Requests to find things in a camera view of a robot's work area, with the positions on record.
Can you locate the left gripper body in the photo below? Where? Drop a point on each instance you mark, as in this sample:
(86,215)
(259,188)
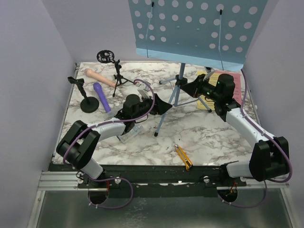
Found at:
(148,104)

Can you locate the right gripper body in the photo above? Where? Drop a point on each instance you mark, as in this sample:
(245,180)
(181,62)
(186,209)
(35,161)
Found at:
(196,86)

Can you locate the yellow sheet music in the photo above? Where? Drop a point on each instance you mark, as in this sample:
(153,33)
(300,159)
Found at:
(213,81)

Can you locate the pink sheet music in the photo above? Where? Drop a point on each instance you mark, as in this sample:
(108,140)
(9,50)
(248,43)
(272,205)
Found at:
(237,95)

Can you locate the purple microphone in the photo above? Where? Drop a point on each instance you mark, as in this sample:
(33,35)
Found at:
(98,89)

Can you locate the light blue music stand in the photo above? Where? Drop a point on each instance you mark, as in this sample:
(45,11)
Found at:
(209,33)

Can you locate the black round-base mic stand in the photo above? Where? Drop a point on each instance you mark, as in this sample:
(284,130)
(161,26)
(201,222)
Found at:
(89,104)

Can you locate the beige microphone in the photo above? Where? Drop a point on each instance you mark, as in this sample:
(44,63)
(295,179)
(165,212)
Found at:
(92,74)

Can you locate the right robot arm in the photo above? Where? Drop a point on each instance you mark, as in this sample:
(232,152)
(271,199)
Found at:
(270,155)

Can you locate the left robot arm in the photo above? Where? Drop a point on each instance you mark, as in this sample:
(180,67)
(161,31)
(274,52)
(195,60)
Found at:
(79,143)

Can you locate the clear plastic screw box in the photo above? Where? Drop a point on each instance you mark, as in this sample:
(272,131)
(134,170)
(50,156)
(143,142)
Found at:
(136,130)

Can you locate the yellow utility knife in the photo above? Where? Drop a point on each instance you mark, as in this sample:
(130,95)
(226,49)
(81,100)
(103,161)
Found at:
(184,157)

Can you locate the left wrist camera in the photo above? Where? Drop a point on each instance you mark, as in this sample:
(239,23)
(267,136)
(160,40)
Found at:
(143,89)

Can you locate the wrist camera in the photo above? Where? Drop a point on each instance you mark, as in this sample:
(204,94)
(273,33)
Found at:
(209,72)
(143,89)

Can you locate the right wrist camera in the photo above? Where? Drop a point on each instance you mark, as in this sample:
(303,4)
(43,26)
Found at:
(209,72)

